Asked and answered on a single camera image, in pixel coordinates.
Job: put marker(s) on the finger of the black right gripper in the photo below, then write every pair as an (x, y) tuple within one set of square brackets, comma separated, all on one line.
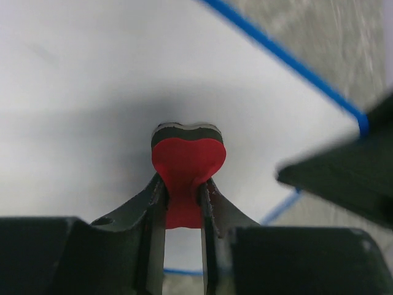
[(356, 175)]

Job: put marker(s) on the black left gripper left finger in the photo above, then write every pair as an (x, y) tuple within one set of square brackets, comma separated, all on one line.
[(121, 252)]

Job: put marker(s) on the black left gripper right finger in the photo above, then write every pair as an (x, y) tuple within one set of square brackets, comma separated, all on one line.
[(243, 257)]

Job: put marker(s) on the red bone-shaped eraser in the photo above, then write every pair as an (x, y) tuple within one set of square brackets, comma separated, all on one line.
[(185, 157)]

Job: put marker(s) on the blue framed whiteboard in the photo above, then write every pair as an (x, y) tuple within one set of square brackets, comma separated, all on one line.
[(85, 83)]

